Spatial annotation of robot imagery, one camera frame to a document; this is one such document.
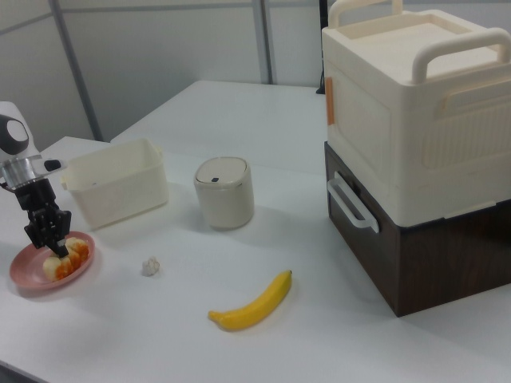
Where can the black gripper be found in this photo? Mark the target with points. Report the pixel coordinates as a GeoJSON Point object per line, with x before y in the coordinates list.
{"type": "Point", "coordinates": [38, 203]}

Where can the sliced bread with orange crust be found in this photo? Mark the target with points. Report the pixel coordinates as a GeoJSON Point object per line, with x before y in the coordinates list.
{"type": "Point", "coordinates": [74, 255]}

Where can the pink plate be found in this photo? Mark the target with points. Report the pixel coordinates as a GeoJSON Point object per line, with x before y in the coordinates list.
{"type": "Point", "coordinates": [24, 271]}

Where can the white plastic basket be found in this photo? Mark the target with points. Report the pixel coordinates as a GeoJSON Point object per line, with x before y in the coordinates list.
{"type": "Point", "coordinates": [120, 187]}

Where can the small crumpled white paper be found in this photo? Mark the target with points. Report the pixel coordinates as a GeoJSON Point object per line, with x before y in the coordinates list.
{"type": "Point", "coordinates": [151, 267]}

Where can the cream lidded mini bin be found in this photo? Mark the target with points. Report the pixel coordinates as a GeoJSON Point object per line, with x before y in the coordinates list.
{"type": "Point", "coordinates": [225, 195]}

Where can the yellow banana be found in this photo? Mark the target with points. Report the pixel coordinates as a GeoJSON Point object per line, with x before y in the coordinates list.
{"type": "Point", "coordinates": [255, 309]}

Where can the orange latch tab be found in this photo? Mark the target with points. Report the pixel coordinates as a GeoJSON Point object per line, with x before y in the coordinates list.
{"type": "Point", "coordinates": [330, 101]}

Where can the dark brown wooden drawer cabinet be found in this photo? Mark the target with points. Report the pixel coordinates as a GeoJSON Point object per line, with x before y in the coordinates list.
{"type": "Point", "coordinates": [431, 263]}

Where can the cream plastic storage box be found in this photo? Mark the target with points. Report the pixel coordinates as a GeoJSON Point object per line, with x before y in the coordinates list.
{"type": "Point", "coordinates": [419, 119]}

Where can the slanted grey partition post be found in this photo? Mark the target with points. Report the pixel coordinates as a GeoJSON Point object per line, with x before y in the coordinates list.
{"type": "Point", "coordinates": [80, 72]}

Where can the vertical grey partition post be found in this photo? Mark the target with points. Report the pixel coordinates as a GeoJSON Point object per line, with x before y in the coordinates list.
{"type": "Point", "coordinates": [268, 44]}

